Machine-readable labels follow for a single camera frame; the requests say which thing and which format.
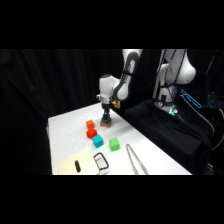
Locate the black cloth-covered stand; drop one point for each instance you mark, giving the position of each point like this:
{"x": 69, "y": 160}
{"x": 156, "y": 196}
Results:
{"x": 166, "y": 133}

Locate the orange cube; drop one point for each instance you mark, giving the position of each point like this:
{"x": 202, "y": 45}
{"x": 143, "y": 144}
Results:
{"x": 90, "y": 124}

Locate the turquoise cube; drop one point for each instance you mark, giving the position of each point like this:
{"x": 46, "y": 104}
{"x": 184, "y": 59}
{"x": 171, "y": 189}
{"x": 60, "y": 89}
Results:
{"x": 98, "y": 141}

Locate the yellowish wrist camera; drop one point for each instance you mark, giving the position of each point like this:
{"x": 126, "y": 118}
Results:
{"x": 116, "y": 104}

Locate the green cube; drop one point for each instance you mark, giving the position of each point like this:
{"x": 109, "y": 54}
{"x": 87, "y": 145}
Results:
{"x": 114, "y": 144}

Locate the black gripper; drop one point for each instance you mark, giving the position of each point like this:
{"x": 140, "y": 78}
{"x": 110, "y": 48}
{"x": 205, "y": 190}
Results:
{"x": 106, "y": 109}

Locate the red cube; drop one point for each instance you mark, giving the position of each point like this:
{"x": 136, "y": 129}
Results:
{"x": 91, "y": 133}

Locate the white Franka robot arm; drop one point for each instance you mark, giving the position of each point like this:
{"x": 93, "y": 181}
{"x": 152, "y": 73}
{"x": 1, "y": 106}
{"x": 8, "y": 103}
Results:
{"x": 173, "y": 71}

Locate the dark brown peg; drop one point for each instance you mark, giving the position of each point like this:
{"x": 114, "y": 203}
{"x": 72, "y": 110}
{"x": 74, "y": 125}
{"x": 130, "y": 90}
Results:
{"x": 77, "y": 166}

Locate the small green light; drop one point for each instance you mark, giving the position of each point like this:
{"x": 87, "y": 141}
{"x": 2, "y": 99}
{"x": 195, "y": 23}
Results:
{"x": 172, "y": 111}

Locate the light wooden board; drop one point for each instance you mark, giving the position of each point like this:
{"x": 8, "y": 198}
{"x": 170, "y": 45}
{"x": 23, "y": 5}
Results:
{"x": 70, "y": 163}

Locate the wooden block with blue dot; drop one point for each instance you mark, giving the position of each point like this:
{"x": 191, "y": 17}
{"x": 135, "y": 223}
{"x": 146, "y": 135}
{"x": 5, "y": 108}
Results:
{"x": 106, "y": 125}

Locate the blue glowing strip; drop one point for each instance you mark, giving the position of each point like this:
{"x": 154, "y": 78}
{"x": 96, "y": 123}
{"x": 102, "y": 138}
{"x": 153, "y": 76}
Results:
{"x": 190, "y": 98}

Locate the teal backlit keyboard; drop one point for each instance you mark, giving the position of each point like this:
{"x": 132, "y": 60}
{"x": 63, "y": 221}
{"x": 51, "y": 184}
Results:
{"x": 215, "y": 100}

